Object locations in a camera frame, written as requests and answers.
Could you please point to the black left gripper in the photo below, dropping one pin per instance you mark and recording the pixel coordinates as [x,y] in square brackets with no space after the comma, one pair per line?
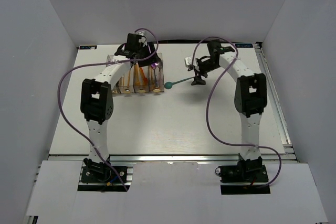
[154,59]

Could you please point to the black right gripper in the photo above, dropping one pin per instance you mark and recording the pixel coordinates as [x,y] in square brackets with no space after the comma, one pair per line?
[197,80]

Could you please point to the orange fork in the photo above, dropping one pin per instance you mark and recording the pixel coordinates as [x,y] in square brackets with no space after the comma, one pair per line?
[136,75]
[143,76]

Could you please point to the gold spoon ornate handle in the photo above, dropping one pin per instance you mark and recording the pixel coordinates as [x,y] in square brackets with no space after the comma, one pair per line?
[156,81]

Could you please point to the teal plastic spoon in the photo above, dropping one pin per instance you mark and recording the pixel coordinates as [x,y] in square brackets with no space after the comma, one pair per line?
[169,85]

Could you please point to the orange plastic spoon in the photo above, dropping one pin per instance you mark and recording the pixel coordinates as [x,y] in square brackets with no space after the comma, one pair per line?
[152,78]

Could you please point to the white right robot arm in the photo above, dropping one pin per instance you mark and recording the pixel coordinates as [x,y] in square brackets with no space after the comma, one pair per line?
[250,98]

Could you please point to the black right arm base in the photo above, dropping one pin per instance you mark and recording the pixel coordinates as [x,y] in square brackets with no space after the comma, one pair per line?
[244,178]

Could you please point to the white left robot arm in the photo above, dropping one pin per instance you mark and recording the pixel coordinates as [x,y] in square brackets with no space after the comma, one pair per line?
[96,94]

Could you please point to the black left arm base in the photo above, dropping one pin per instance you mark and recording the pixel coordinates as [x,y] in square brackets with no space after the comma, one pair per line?
[101,178]

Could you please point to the clear four-slot utensil organizer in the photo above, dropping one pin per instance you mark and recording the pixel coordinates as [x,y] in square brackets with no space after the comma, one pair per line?
[143,88]

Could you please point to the black XDOF label right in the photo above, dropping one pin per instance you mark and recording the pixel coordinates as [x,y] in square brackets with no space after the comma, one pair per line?
[243,45]

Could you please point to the black xdof label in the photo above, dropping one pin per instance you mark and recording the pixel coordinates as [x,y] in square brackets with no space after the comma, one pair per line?
[243,45]
[88,47]

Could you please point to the black XDOF label left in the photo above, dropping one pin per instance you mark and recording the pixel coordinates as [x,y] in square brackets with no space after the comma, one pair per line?
[88,47]

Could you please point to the white front panel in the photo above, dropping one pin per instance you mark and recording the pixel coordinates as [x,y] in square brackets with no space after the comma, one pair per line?
[173,193]

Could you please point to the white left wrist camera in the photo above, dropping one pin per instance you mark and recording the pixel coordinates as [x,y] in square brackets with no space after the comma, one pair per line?
[143,39]

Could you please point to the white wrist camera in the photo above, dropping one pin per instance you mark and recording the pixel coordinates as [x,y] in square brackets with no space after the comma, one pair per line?
[190,63]
[143,39]

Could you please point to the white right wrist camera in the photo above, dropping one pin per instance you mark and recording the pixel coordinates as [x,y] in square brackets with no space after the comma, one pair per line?
[190,63]

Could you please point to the aluminium frame rail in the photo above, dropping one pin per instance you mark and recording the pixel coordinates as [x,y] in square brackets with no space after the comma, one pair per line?
[289,152]

